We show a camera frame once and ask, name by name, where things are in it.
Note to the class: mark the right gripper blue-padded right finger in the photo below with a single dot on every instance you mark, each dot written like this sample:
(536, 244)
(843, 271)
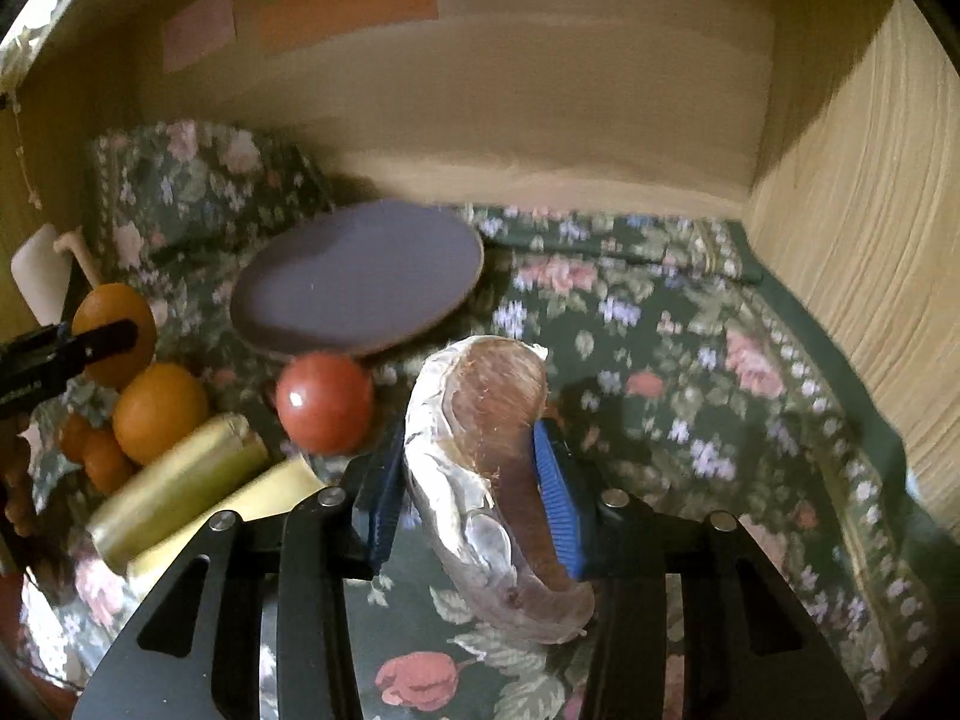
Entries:
(570, 490)

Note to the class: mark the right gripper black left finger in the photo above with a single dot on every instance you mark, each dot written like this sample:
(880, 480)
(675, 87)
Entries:
(376, 481)

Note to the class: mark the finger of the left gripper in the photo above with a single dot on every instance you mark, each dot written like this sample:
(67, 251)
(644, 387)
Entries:
(37, 366)

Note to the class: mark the yellow banana half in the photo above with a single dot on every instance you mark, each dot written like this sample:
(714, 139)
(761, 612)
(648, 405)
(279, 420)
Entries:
(202, 469)
(274, 492)

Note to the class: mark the red tomato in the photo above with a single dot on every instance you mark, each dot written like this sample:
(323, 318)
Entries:
(325, 403)

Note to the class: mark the orange fruit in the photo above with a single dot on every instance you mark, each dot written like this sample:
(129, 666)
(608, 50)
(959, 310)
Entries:
(160, 407)
(120, 324)

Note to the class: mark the small tangerine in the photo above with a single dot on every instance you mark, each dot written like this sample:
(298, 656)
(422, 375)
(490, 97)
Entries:
(105, 463)
(72, 435)

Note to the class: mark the dark brown round plate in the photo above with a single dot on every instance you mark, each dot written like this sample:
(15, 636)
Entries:
(358, 281)

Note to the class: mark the pink sticky note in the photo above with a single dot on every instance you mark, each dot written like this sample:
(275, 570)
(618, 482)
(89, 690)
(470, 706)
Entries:
(197, 31)

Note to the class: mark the white cup with handle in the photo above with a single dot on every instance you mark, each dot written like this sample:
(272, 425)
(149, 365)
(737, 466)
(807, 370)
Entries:
(52, 270)

